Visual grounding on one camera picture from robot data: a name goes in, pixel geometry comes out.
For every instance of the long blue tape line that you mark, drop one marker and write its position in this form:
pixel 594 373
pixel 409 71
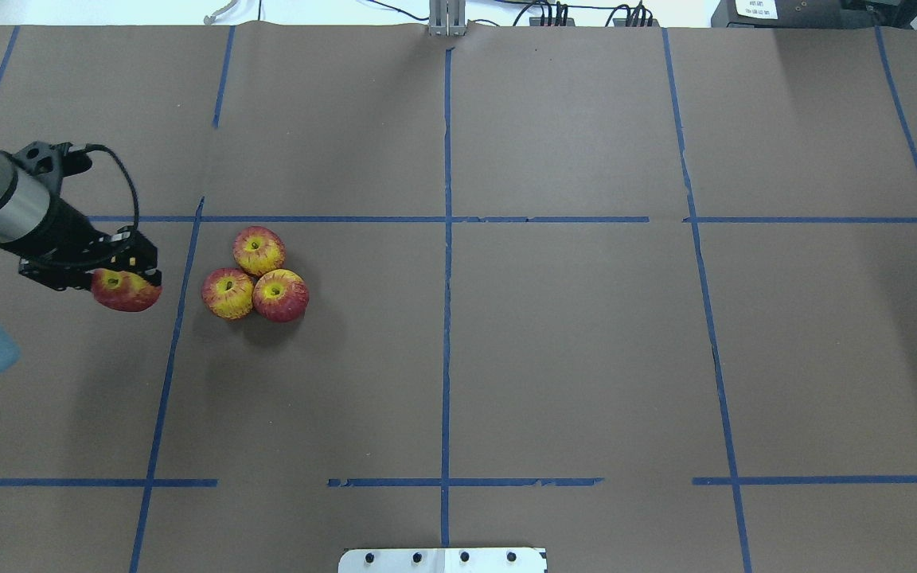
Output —
pixel 157 436

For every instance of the crossing blue tape line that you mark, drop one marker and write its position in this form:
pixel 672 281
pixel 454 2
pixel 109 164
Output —
pixel 426 219

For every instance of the white mounting plate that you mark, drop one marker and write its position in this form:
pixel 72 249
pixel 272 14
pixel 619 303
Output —
pixel 484 559

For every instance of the aluminium frame post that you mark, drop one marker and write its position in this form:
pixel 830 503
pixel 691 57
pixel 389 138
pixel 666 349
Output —
pixel 447 18

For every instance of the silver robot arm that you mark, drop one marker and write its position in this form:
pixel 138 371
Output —
pixel 57 246

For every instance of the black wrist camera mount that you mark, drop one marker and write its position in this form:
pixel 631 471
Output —
pixel 50 164

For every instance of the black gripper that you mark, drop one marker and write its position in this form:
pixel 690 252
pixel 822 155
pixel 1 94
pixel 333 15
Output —
pixel 67 224

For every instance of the red yellow apple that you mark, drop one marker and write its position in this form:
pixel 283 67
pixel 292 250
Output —
pixel 281 296
pixel 123 291
pixel 258 250
pixel 227 293

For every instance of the red yellow apple back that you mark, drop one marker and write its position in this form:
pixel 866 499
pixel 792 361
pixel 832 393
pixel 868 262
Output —
pixel 258 250

